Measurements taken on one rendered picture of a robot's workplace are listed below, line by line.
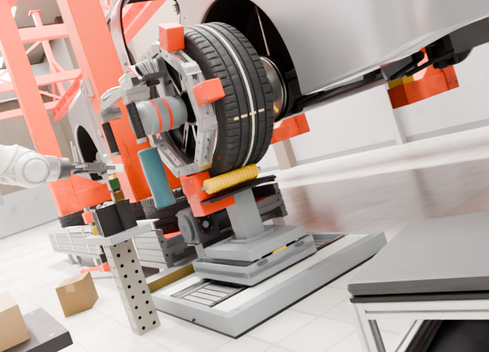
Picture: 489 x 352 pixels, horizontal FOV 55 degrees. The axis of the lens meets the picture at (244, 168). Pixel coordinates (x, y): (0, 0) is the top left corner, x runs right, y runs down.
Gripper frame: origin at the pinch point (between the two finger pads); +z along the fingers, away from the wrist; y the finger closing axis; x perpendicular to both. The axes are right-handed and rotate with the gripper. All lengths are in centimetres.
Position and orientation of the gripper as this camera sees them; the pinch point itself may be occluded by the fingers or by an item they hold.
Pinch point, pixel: (113, 168)
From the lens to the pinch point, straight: 181.8
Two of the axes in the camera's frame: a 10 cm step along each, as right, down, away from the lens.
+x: 0.9, 9.9, -1.1
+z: 8.1, -0.1, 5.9
